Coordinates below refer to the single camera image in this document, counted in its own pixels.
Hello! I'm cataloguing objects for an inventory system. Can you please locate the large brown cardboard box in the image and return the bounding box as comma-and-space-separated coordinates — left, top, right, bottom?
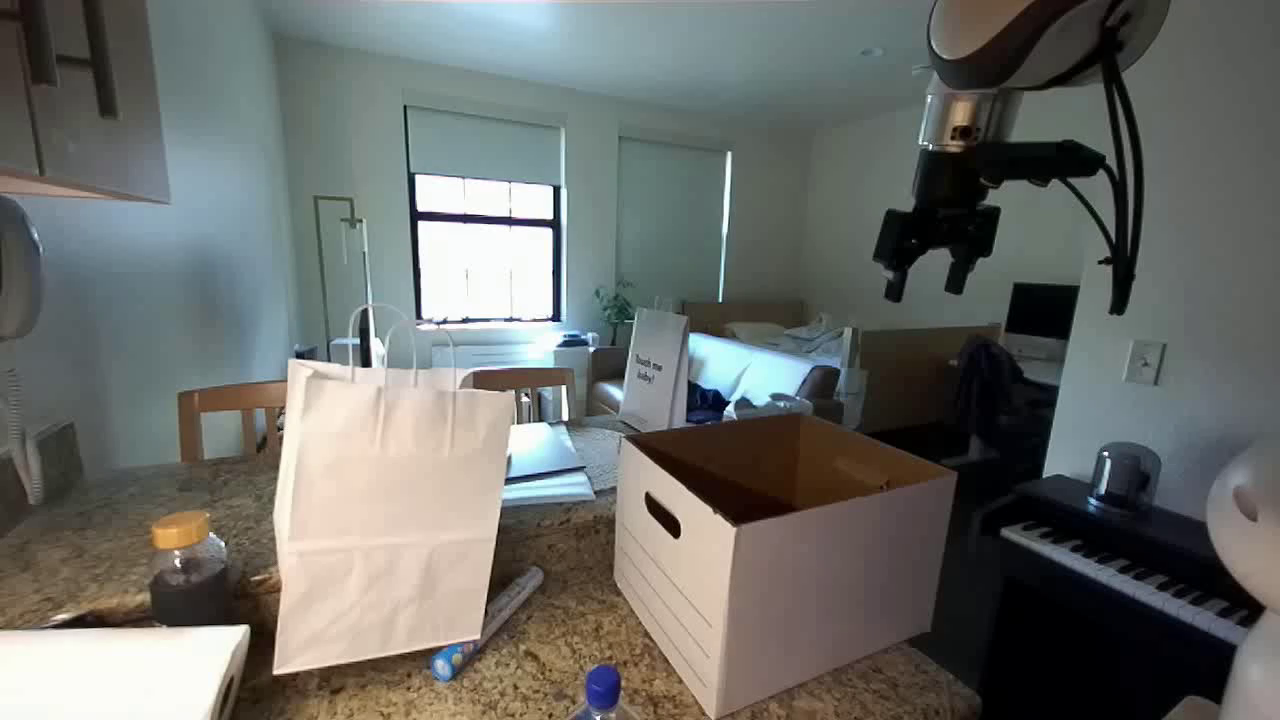
847, 318, 1006, 438

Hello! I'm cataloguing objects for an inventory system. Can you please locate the grey wall cabinet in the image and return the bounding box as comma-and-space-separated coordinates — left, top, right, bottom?
0, 0, 177, 208

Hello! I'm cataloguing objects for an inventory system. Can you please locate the thin metal floor stand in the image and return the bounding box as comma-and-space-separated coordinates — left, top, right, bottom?
307, 193, 382, 371

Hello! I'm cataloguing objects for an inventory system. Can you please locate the white paper bag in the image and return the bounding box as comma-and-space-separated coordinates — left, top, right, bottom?
268, 298, 524, 679

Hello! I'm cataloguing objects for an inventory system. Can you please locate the glass jar with cork lid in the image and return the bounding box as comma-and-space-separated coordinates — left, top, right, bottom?
146, 509, 240, 627

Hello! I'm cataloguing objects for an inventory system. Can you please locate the black digital piano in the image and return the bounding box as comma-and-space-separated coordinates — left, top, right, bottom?
977, 472, 1267, 720

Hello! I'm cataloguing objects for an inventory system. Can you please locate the grey tube with blue end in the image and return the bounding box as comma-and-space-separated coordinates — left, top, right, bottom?
425, 563, 553, 686

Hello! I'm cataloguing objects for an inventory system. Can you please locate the white flat container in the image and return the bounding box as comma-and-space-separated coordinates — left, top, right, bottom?
0, 620, 258, 720

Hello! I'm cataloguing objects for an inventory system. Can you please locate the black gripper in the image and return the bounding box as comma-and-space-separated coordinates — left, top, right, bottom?
873, 143, 1006, 309

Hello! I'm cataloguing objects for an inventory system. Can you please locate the white wall light switch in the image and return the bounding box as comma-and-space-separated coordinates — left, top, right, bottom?
1122, 337, 1174, 392

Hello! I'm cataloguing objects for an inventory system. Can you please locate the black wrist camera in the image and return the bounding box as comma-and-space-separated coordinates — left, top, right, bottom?
977, 135, 1113, 193

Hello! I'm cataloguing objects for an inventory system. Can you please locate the shiny metal pot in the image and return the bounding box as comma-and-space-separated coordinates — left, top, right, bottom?
1084, 438, 1166, 517

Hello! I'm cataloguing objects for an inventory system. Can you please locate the black office chair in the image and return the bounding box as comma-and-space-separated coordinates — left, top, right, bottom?
955, 337, 1059, 472

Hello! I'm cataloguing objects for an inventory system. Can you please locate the tall white roller blind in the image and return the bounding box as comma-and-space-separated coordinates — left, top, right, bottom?
611, 130, 737, 316

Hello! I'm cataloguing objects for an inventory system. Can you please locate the green house plant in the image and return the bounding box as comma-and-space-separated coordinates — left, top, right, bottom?
593, 280, 642, 355

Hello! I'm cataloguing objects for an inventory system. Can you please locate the dark computer monitor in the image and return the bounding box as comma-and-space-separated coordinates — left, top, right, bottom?
1001, 277, 1084, 345

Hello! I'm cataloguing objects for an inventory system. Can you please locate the white cardboard storage box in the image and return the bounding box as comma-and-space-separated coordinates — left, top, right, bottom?
611, 413, 960, 720

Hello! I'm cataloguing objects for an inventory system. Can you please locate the black framed window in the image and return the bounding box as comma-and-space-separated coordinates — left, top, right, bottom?
407, 170, 563, 327

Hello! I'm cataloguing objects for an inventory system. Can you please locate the white sign board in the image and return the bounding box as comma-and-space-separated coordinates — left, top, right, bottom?
618, 305, 697, 435

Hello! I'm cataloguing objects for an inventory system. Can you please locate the stack of papers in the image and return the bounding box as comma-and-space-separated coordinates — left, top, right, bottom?
502, 418, 601, 517

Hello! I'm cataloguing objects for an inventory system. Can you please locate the clear bottle with blue cap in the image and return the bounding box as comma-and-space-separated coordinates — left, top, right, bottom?
573, 661, 637, 720

